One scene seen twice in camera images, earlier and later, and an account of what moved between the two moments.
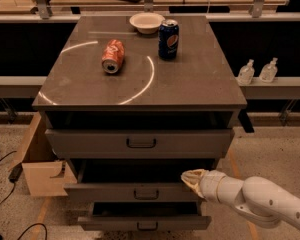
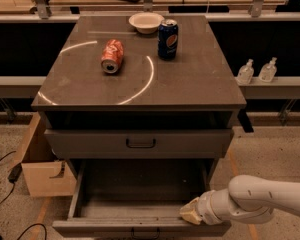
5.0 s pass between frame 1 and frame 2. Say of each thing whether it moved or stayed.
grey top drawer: stayed
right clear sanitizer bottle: stayed
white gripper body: moved
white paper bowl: stayed
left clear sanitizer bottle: stayed
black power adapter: stayed
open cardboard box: stayed
